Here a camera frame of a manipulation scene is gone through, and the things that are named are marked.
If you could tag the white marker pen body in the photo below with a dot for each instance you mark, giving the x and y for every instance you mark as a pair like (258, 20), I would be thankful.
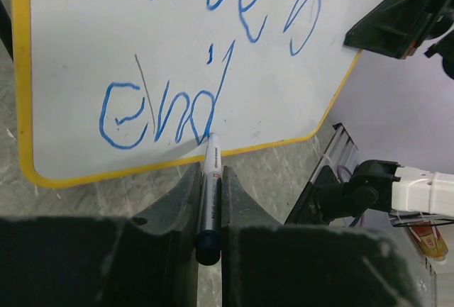
(208, 239)

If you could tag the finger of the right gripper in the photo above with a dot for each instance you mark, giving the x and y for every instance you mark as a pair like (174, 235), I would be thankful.
(396, 28)

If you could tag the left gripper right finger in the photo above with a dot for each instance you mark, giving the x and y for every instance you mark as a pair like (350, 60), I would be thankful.
(266, 263)

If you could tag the yellow red packet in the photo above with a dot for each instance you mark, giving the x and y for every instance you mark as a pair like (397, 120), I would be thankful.
(429, 240)

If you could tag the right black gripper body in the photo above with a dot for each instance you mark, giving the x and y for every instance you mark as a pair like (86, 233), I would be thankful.
(444, 46)

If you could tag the black music stand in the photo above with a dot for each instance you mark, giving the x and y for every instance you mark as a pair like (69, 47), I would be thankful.
(6, 30)

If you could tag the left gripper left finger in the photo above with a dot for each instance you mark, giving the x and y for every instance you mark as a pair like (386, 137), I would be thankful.
(146, 260)

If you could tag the orange framed whiteboard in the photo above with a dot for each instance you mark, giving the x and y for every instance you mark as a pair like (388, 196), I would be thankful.
(108, 88)

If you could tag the right aluminium frame rail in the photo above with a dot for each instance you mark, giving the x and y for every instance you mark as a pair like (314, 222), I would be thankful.
(341, 156)

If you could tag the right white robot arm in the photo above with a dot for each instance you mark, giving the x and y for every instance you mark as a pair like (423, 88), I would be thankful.
(378, 185)

